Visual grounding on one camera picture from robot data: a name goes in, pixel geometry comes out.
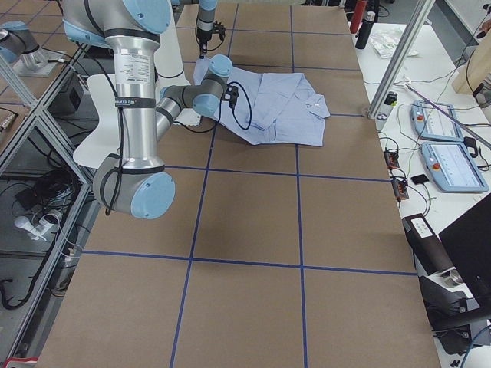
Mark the black monitor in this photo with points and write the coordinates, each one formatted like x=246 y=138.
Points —
x=467 y=242

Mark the teach pendant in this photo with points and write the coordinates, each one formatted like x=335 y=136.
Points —
x=452 y=168
x=431 y=124

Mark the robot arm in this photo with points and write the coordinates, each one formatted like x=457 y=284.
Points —
x=205 y=24
x=132 y=180

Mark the aluminium frame post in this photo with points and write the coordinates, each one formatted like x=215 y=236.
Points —
x=407 y=39

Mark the white central pedestal column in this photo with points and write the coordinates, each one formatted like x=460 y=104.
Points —
x=168 y=64

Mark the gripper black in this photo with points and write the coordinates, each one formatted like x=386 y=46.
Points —
x=202 y=34

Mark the lower teach pendant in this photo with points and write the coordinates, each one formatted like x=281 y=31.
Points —
x=452 y=168

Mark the red bottle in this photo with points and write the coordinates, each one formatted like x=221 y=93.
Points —
x=357 y=16

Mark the light blue striped shirt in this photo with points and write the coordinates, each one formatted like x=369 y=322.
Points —
x=275 y=108

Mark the upper teach pendant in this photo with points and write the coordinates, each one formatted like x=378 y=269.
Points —
x=431 y=124

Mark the black bottle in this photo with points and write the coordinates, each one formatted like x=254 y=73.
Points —
x=365 y=30

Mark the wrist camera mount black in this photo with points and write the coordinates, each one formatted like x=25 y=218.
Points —
x=231 y=96
x=220 y=30

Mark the plastic bag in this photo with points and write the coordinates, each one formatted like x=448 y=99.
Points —
x=385 y=42

